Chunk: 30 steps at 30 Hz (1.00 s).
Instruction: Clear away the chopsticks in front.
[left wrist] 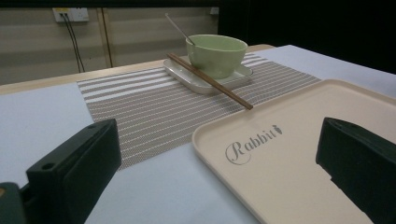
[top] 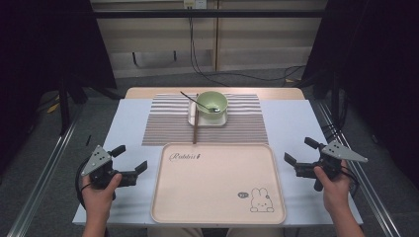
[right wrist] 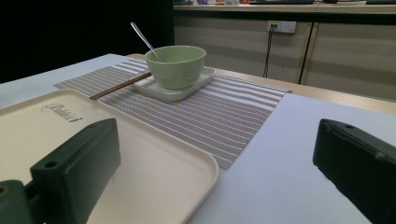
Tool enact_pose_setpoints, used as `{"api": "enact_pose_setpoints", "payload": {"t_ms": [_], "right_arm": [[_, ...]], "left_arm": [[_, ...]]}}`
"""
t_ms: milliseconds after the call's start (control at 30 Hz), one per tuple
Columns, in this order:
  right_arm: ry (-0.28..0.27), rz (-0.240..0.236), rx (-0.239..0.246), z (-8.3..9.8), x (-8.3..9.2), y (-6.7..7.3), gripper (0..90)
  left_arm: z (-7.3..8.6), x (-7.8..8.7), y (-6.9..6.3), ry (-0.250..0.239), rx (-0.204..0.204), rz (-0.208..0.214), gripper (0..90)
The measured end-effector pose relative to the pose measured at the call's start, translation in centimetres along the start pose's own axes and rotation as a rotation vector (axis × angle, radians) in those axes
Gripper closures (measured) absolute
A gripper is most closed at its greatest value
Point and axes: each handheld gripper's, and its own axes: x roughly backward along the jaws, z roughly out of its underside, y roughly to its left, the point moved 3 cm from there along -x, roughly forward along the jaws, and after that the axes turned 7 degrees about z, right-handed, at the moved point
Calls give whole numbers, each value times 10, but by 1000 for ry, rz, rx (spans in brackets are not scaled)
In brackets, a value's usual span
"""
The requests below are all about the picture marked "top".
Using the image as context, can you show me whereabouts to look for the metal floor rail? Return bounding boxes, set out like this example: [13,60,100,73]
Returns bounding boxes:
[6,108,85,237]
[315,100,401,237]

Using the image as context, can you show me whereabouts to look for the black metal stand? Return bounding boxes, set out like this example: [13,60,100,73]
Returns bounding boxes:
[57,75,88,136]

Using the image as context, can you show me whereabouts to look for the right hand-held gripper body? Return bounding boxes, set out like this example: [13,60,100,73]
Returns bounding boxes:
[293,139,370,193]

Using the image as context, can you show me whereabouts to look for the green bowl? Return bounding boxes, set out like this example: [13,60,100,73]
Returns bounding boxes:
[196,91,229,120]

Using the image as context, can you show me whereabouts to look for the pale blue table sheet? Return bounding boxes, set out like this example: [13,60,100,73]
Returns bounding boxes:
[72,98,364,228]

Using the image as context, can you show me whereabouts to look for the striped placemat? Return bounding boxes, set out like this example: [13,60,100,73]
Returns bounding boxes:
[141,93,270,147]

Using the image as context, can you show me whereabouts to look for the black curtain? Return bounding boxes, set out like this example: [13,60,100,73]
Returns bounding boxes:
[0,0,117,176]
[300,0,419,189]

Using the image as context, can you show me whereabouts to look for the brown chopstick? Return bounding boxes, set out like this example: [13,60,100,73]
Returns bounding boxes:
[194,93,201,145]
[192,95,198,145]

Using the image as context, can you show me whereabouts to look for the beige tray with rabbit print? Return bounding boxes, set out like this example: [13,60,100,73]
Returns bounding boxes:
[150,142,287,226]

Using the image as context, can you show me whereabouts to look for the black wall cable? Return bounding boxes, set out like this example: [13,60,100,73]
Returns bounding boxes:
[188,6,307,87]

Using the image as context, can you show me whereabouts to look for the right hand-held gripper black cable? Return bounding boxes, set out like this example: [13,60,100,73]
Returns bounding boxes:
[340,165,361,198]

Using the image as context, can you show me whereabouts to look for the yellow floor tape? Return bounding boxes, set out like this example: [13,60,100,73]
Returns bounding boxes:
[45,95,62,115]

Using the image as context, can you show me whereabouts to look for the person's right hand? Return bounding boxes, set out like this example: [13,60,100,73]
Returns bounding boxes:
[312,160,352,215]

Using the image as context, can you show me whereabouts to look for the white wall socket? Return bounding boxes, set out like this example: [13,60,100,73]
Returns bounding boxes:
[183,0,208,10]

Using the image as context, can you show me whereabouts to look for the person's left hand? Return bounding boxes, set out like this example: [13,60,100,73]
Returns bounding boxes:
[80,173,124,215]

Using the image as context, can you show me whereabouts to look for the black floor cables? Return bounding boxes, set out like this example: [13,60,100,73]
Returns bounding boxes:
[320,98,350,147]

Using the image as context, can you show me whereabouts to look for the metal spoon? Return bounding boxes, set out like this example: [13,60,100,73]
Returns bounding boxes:
[179,91,221,114]

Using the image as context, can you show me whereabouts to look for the white square plate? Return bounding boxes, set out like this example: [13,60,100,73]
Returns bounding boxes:
[187,98,228,128]

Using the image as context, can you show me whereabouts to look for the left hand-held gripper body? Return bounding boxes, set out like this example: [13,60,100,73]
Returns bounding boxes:
[80,144,139,192]

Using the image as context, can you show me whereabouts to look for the black horizontal bar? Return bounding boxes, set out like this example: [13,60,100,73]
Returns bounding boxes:
[93,9,325,19]

